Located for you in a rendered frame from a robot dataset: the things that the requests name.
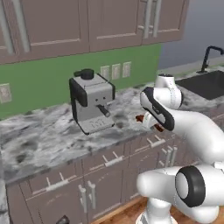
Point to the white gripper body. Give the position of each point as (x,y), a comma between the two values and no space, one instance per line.
(151,120)

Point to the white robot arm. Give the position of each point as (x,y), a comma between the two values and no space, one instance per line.
(192,128)

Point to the brown drawer front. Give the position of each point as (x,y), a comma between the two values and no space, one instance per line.
(96,162)
(137,145)
(38,182)

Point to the brown base cupboard door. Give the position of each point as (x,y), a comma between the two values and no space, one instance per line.
(143,164)
(180,157)
(52,208)
(109,189)

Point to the silver black coffee machine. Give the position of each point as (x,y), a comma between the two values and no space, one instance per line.
(93,100)

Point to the dark sink basin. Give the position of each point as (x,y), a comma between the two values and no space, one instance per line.
(204,84)

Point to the black tap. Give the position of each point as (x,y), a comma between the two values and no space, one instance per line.
(206,58)

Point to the white wall outlet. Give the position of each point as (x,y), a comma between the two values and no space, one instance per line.
(116,71)
(126,69)
(4,93)
(105,72)

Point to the brown wall cupboard door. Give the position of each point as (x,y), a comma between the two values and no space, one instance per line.
(5,57)
(172,17)
(55,26)
(116,20)

